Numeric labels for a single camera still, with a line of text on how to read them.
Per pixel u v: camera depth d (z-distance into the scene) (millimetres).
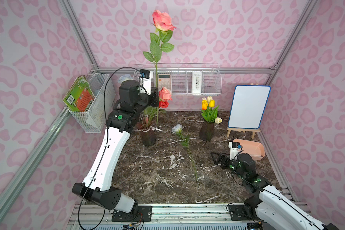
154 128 967
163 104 736
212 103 819
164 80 929
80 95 718
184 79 996
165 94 665
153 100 572
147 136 949
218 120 761
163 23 471
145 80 526
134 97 469
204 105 813
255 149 952
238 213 723
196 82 926
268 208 593
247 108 1420
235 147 705
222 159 706
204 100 839
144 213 734
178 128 1036
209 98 858
